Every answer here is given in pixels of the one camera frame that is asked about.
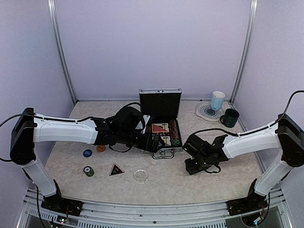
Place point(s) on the front aluminium rail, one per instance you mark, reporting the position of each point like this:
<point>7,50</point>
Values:
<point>198,215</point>

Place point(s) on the aluminium poker case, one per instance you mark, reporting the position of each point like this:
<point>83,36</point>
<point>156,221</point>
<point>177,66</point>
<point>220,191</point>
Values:
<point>163,104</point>

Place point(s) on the light blue ribbed cup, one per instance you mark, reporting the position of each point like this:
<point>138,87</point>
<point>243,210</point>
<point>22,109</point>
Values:
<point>217,100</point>

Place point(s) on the left poker chip row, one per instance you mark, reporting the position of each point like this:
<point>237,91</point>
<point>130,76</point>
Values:
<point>148,129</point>

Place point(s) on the green chip group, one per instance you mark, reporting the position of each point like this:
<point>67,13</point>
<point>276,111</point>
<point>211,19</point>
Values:
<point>175,142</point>

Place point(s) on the left green chip stack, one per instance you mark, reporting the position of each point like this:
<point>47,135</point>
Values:
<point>88,171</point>

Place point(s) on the red playing card deck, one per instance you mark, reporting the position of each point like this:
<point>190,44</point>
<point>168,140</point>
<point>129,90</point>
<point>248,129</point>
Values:
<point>160,128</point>

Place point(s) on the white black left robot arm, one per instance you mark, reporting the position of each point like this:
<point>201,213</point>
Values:
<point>32,128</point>

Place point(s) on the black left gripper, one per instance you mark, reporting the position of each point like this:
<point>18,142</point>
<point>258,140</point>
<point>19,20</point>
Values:
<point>146,146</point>

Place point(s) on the white swirl plate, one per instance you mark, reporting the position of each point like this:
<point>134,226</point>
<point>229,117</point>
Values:
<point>204,111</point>

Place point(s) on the dark green mug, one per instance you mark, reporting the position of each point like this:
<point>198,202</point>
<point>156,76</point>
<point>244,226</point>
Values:
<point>230,118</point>

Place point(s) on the blue small blind button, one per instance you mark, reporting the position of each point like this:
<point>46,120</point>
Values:
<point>87,153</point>

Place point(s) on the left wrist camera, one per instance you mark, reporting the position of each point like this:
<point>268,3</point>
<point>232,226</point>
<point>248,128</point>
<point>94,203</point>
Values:
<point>147,120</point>

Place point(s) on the black triangular dealer button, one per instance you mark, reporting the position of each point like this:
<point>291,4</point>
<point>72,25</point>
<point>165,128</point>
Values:
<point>116,170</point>

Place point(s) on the red dice row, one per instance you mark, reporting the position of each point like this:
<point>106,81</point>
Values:
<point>164,134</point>

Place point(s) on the clear round plastic lid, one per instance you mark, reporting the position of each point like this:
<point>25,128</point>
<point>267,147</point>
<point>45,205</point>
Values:
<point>140,176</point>

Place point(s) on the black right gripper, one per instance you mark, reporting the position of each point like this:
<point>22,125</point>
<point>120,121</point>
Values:
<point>190,168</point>

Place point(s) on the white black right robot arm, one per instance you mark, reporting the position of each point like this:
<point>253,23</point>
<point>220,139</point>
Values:
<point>283,135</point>

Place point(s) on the poker chip row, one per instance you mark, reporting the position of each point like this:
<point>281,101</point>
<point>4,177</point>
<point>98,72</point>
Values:
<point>173,130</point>
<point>148,129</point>

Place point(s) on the orange round button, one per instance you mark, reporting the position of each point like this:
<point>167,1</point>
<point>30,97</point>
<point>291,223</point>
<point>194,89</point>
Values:
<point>100,148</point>

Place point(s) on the right aluminium frame post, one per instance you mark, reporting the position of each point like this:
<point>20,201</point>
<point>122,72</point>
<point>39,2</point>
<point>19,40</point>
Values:
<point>245,51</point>

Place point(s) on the right poker chip row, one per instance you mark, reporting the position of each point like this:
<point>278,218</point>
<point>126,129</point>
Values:
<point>173,130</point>

